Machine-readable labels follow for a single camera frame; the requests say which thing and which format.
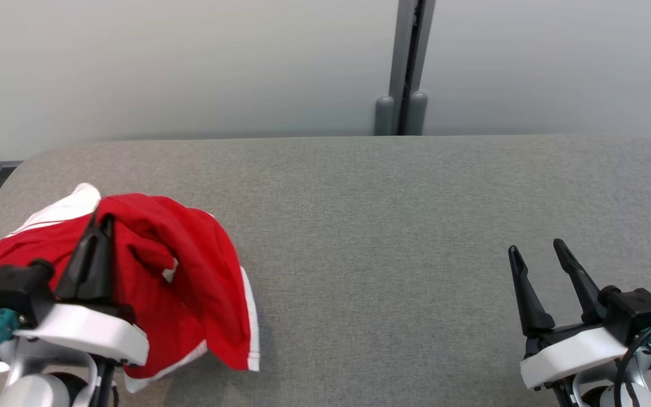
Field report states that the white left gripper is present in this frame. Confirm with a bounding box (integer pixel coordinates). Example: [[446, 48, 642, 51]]
[[14, 213, 151, 367]]

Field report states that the red shorts white band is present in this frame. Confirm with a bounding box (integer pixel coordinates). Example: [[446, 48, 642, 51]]
[[97, 193, 261, 379]]

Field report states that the grey partition post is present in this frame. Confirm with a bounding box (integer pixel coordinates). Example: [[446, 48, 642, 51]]
[[374, 0, 437, 137]]

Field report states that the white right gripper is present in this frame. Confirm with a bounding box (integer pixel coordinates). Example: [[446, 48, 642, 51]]
[[507, 238, 644, 392]]

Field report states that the red basketball jersey white trim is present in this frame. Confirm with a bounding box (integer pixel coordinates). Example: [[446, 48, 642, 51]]
[[0, 183, 159, 395]]

